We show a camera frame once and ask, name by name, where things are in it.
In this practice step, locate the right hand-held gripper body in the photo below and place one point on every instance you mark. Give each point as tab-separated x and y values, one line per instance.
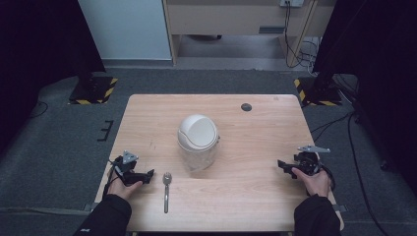
308	161

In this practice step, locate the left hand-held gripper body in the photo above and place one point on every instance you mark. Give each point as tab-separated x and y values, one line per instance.
125	163

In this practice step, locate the person's left hand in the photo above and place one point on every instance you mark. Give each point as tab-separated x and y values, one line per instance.
123	189

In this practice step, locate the person's right hand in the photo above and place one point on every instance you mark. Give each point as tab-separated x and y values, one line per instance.
315	183

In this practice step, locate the metal spoon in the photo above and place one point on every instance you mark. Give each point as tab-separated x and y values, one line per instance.
166	191

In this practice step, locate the white swing-lid trash can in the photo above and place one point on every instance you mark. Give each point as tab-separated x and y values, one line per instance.
197	137

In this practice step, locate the dark round table grommet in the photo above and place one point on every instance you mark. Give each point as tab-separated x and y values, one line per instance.
246	107

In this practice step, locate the black stand base striped edge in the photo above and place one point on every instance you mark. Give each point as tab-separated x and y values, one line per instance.
319	93
93	90

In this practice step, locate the black curtain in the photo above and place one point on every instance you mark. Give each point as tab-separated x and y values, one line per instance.
39	49
377	65

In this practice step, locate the white cabinet panel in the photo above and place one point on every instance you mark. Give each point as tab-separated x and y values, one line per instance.
124	29

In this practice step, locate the grey table foot bracket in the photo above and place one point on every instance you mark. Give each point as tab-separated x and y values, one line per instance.
340	207
90	207

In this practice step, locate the grey wall power socket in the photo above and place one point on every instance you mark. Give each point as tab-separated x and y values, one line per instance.
291	2

